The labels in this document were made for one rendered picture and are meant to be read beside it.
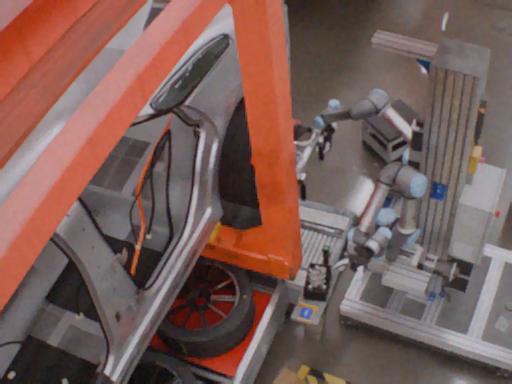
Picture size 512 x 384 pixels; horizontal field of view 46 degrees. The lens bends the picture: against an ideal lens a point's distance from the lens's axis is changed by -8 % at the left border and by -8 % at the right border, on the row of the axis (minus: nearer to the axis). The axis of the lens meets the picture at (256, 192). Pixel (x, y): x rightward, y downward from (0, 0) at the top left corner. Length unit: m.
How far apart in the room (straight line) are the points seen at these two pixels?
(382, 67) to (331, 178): 1.52
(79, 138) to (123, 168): 2.37
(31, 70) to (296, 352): 3.15
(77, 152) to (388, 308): 2.90
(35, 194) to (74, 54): 0.35
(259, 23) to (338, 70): 3.59
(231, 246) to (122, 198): 0.72
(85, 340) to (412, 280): 1.87
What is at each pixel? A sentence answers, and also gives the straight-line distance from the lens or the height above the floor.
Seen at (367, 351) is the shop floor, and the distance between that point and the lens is 4.30.
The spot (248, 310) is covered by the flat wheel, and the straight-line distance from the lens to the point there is 3.91.
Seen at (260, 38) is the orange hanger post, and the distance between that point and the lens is 2.69.
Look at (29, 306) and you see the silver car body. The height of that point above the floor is 0.85.
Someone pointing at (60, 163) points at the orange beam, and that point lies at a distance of 1.65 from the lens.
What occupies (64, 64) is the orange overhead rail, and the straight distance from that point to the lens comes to 1.51.
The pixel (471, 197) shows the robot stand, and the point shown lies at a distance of 3.49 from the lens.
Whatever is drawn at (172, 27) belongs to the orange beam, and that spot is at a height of 2.73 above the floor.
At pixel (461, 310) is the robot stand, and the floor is 0.21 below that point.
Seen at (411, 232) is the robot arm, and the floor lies 1.06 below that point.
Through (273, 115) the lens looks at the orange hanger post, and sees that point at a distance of 2.95.
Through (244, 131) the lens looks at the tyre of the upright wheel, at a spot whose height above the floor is 1.16.
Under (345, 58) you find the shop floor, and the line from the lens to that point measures 6.35.
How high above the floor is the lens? 3.81
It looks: 48 degrees down
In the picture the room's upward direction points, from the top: 8 degrees counter-clockwise
